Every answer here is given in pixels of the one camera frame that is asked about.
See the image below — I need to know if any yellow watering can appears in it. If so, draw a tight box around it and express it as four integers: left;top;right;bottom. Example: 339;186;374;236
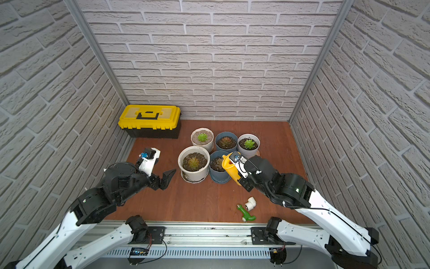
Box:
222;153;241;186

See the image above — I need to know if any large white pot succulent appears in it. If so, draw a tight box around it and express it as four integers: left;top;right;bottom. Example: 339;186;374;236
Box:
178;146;210;184

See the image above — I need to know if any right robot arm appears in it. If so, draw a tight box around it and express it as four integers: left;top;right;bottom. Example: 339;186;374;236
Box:
230;155;382;269

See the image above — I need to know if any white pipe elbow fitting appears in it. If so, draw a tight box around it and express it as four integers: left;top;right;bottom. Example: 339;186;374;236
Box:
245;197;257;211

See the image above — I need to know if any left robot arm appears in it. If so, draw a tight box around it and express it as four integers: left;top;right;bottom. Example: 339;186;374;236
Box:
6;162;176;269

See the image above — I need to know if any white pot green succulent right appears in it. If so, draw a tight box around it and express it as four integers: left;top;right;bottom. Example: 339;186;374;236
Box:
238;134;260;159

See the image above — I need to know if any white pot green succulent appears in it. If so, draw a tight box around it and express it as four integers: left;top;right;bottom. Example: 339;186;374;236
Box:
190;128;215;153
238;134;260;159

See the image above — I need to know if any blue pot succulent front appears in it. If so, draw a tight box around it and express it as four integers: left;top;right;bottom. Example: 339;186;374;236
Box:
209;150;231;184

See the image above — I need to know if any blue pot succulent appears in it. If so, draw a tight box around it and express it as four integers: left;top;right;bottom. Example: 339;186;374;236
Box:
209;150;231;184
215;132;238;153

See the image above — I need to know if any blue pot succulent back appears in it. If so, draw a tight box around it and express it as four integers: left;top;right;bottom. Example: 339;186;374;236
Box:
215;132;238;153

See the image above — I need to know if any white pot green succulent back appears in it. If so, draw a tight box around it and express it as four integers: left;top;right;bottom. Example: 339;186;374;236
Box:
190;128;215;153

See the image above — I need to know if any green pipe fitting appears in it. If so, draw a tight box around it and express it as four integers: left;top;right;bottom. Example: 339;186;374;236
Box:
237;204;256;223

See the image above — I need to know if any yellow black toolbox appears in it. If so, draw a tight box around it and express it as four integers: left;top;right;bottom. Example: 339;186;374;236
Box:
118;105;181;139

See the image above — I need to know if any left controller board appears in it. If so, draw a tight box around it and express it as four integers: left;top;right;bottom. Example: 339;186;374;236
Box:
128;247;150;265

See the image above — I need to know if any controller board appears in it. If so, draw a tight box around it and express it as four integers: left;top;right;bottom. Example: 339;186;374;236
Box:
269;248;287;266
128;247;150;265

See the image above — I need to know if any right controller board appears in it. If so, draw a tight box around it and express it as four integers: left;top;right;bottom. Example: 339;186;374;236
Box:
269;248;287;266

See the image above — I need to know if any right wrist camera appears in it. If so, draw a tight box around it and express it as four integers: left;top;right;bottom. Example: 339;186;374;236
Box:
229;151;249;178

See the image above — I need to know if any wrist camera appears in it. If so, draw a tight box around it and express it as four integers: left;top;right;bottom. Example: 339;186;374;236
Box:
229;151;249;178
138;148;161;177

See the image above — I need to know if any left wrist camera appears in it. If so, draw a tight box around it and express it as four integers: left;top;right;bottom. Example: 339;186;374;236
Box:
138;148;161;177

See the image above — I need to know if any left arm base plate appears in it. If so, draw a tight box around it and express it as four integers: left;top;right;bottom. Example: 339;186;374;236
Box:
129;226;166;245

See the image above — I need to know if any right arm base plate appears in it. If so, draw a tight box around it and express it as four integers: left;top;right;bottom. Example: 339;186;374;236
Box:
250;226;296;247

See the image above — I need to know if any aluminium rail frame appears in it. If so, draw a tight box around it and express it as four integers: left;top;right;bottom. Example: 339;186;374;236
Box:
73;221;337;260

